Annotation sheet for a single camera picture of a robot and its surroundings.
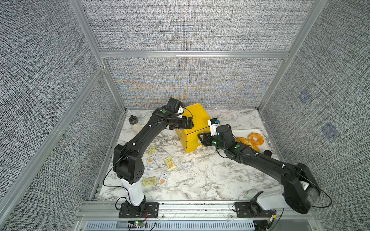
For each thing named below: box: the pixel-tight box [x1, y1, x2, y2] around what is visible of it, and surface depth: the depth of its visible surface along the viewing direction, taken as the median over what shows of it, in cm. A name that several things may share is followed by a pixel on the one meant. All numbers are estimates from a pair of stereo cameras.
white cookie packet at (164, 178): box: [158, 172, 171, 187], surface depth 85 cm
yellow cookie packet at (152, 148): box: [146, 143, 157, 155], surface depth 96 cm
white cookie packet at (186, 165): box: [181, 162, 193, 169], surface depth 90 cm
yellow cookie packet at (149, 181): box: [142, 176, 157, 187], surface depth 83 cm
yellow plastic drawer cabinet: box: [175, 102, 212, 154], surface depth 83 cm
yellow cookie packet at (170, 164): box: [163, 155, 177, 172], surface depth 91 cm
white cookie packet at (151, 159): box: [145, 153, 158, 165], surface depth 92 cm
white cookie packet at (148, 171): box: [144, 166, 155, 176], surface depth 88 cm
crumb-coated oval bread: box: [235, 132, 265, 153], surface depth 99 cm
